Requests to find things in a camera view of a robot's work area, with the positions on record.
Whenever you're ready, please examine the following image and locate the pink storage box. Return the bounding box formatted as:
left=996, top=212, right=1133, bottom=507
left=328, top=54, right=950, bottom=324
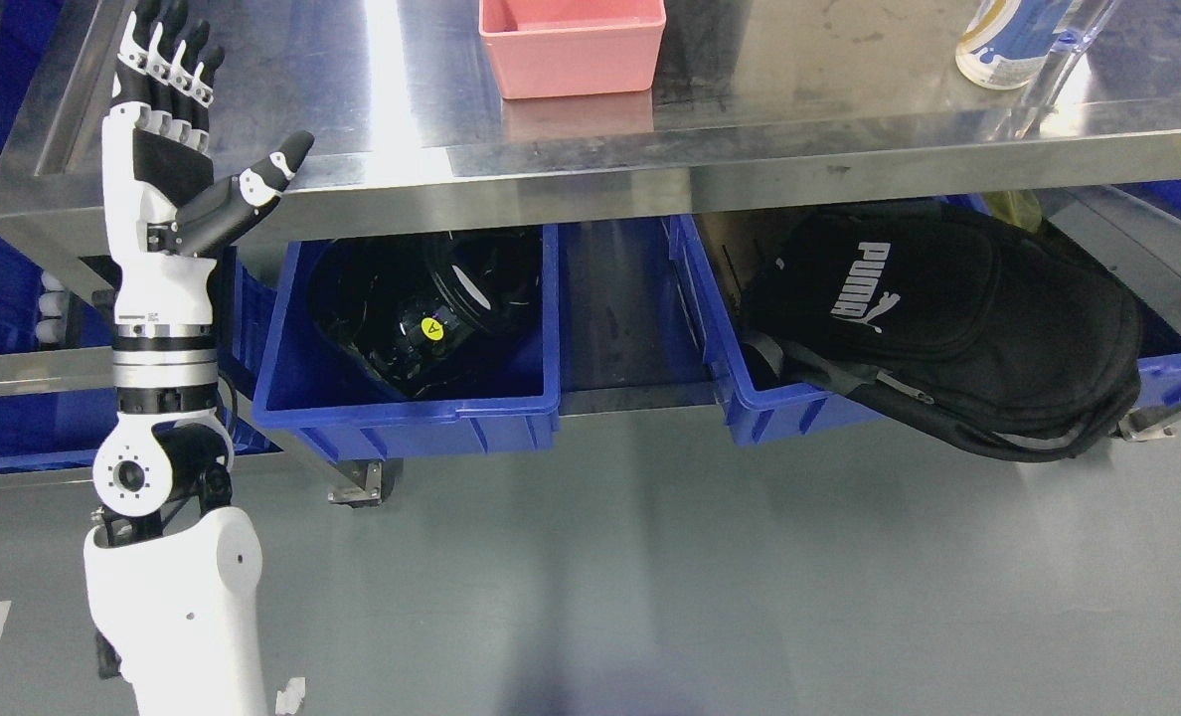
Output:
left=478, top=1, right=667, bottom=100

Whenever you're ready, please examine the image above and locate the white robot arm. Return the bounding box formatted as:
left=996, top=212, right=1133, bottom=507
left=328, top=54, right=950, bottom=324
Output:
left=81, top=315, right=268, bottom=715

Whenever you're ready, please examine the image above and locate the blue bin with backpack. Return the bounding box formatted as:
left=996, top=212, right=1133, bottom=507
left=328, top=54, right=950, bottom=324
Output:
left=663, top=207, right=1181, bottom=445

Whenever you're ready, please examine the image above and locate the stainless steel table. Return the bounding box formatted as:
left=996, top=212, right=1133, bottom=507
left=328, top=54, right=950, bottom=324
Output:
left=0, top=0, right=1181, bottom=510

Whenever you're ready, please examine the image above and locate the blue bin far left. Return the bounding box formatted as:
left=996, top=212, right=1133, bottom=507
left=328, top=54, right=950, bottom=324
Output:
left=0, top=239, right=116, bottom=471

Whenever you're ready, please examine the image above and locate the black Puma backpack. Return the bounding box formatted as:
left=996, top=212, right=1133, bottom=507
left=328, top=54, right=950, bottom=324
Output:
left=738, top=200, right=1144, bottom=462

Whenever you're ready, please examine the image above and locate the black helmet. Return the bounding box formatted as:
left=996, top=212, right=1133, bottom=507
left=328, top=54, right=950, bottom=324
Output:
left=307, top=232, right=542, bottom=402

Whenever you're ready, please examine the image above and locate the white blue bottle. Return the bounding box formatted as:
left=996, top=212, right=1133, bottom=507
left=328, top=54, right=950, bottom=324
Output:
left=953, top=1, right=1082, bottom=91

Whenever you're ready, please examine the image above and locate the blue bin with helmet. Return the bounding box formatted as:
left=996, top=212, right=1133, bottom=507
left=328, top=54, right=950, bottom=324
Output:
left=253, top=224, right=565, bottom=462

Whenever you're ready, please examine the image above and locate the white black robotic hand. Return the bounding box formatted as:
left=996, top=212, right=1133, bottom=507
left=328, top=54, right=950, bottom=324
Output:
left=100, top=1, right=314, bottom=338

